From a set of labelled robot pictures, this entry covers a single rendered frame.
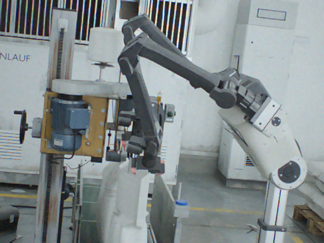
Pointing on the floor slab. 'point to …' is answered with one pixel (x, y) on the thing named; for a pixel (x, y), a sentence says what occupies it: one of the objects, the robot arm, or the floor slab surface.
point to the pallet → (313, 218)
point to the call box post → (177, 229)
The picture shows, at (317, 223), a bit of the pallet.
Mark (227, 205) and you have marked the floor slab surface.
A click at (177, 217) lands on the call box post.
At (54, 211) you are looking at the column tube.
